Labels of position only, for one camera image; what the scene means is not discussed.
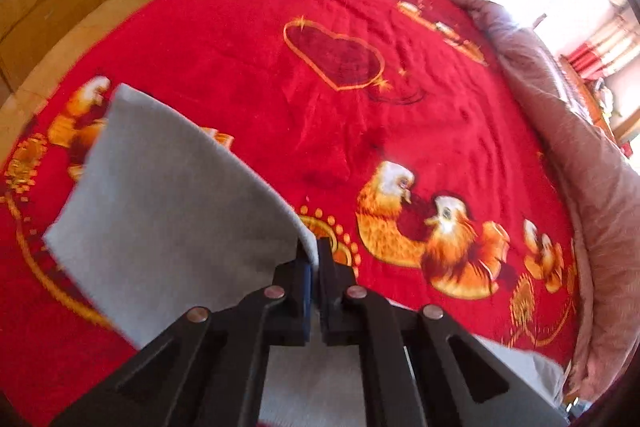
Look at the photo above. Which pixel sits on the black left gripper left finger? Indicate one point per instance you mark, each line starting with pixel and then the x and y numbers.
pixel 207 368

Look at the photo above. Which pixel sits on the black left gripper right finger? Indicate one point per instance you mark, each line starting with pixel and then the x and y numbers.
pixel 418 370

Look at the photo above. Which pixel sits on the grey knit pants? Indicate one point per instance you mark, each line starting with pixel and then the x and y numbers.
pixel 165 219

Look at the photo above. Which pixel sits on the pink striped quilt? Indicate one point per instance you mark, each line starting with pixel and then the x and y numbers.
pixel 602 191

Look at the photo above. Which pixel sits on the red patterned bed blanket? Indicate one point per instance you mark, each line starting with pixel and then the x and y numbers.
pixel 387 125

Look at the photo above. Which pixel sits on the red striped curtain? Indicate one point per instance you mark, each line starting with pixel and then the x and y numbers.
pixel 608 50

